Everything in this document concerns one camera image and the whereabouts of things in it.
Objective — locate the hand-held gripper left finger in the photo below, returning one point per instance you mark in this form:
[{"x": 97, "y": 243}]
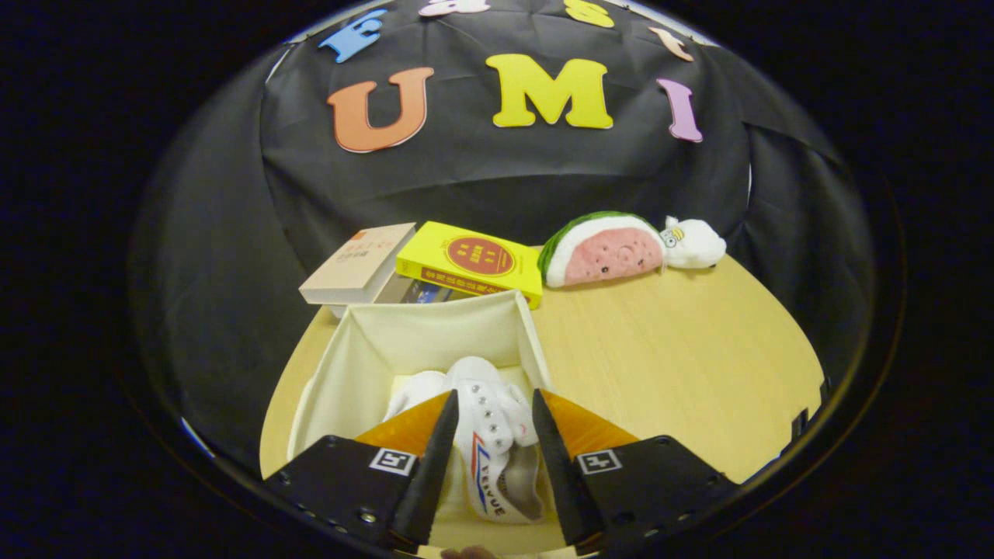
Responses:
[{"x": 427, "y": 481}]

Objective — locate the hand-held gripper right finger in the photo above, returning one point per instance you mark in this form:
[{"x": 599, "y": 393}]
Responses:
[{"x": 563, "y": 481}]

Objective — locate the white canvas shoe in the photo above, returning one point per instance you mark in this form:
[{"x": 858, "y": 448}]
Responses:
[
  {"x": 415, "y": 388},
  {"x": 493, "y": 435}
]

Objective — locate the cream fabric storage box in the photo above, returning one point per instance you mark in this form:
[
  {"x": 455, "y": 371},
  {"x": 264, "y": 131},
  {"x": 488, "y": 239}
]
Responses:
[{"x": 419, "y": 334}]

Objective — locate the blue book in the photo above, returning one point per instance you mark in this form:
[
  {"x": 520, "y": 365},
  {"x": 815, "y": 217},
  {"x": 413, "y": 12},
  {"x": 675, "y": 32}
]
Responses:
[{"x": 431, "y": 293}]

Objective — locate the pale grey book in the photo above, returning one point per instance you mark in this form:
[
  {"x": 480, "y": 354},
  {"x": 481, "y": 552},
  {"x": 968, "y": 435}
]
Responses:
[{"x": 392, "y": 291}]

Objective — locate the yellow book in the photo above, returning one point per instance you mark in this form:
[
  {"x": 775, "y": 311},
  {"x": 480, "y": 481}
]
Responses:
[{"x": 474, "y": 260}]

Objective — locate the beige book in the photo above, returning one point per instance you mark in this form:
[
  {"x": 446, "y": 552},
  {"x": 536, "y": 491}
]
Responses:
[{"x": 357, "y": 264}]

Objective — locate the watermelon slice plush toy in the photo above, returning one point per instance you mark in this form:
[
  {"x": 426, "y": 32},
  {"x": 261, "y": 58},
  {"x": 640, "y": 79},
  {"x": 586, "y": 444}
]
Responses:
[{"x": 606, "y": 252}]

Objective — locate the white plush toy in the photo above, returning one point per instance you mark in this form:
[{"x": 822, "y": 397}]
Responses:
[{"x": 699, "y": 244}]

